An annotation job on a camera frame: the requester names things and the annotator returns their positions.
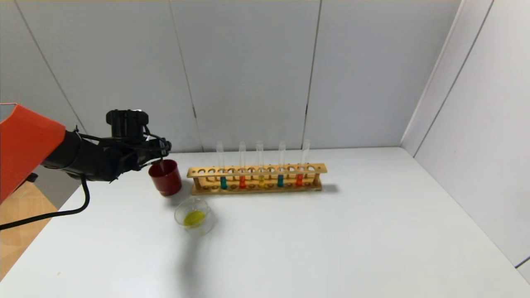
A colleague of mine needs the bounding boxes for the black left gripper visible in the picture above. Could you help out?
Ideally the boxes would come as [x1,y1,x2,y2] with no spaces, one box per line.
[138,137,172,169]

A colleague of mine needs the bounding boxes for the glass tube with blue pigment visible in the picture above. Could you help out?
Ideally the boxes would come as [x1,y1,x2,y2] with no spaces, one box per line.
[216,141,228,190]
[277,141,287,188]

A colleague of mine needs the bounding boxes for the glass tube with red pigment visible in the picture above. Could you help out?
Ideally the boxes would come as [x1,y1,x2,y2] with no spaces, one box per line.
[238,141,247,190]
[295,139,311,187]

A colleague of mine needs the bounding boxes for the wooden test tube rack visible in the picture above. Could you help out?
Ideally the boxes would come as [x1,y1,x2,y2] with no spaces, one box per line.
[187,163,328,196]

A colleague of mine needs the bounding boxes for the dark red cup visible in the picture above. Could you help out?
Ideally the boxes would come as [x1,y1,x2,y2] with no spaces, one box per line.
[149,159,183,197]

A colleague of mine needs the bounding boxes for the clear glass dish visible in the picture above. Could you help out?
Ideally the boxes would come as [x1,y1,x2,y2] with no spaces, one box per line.
[174,197,215,236]

